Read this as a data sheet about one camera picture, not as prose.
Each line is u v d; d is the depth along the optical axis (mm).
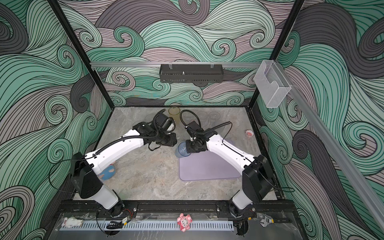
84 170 409
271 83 791
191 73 952
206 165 876
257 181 422
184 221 670
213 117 1104
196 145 611
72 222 674
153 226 634
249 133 985
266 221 697
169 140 698
